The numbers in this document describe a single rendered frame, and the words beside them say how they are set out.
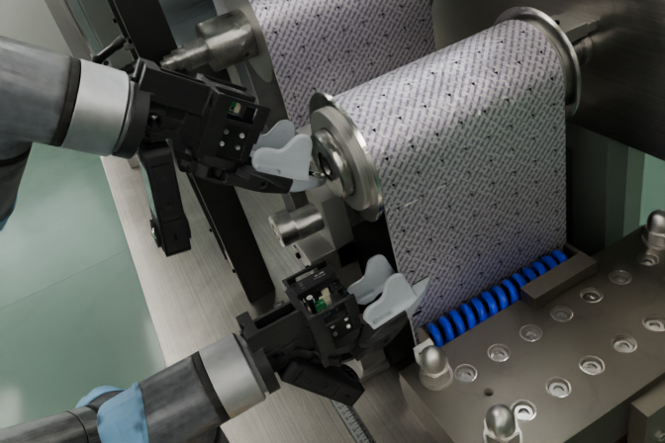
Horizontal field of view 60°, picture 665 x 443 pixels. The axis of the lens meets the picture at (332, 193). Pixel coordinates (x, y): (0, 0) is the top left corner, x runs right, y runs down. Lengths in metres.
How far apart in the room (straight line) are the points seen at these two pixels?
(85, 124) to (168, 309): 0.63
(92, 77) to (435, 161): 0.32
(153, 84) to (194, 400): 0.29
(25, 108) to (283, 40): 0.35
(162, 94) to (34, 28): 5.59
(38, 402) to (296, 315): 2.02
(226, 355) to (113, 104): 0.26
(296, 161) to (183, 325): 0.53
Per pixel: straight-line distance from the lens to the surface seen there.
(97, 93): 0.49
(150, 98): 0.51
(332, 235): 0.66
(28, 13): 6.07
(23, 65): 0.49
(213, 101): 0.53
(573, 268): 0.74
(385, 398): 0.82
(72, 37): 1.48
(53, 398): 2.51
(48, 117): 0.49
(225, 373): 0.58
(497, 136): 0.63
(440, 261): 0.66
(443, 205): 0.62
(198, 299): 1.06
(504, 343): 0.68
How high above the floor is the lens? 1.56
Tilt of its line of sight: 33 degrees down
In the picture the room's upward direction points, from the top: 16 degrees counter-clockwise
